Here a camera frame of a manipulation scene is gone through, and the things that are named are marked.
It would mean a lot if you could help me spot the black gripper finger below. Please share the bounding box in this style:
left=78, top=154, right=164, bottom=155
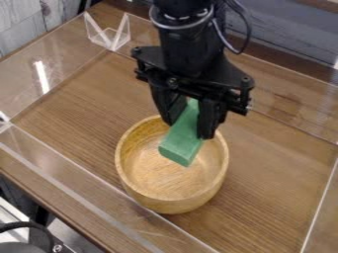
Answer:
left=196, top=98, right=226, bottom=139
left=150, top=86, right=186, bottom=126

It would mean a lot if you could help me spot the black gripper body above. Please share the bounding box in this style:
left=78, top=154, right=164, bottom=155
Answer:
left=130, top=13, right=253, bottom=115

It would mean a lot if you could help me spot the green rectangular block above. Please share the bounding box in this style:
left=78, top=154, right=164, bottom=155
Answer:
left=158, top=99, right=202, bottom=167

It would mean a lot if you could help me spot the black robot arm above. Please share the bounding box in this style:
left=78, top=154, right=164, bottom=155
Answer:
left=130, top=0, right=255, bottom=139

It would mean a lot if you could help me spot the brown wooden bowl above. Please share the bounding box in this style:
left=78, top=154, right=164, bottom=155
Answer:
left=114, top=116, right=229, bottom=214

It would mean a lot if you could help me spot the clear acrylic corner bracket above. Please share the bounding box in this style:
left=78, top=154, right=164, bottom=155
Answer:
left=82, top=13, right=130, bottom=51

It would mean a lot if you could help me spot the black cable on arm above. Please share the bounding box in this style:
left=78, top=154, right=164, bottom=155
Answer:
left=209, top=0, right=253, bottom=55

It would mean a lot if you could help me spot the black metal frame piece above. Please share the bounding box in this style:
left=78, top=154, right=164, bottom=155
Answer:
left=25, top=213, right=66, bottom=253

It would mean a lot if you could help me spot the black cable lower left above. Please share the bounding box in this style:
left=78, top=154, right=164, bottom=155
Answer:
left=0, top=220, right=55, bottom=253

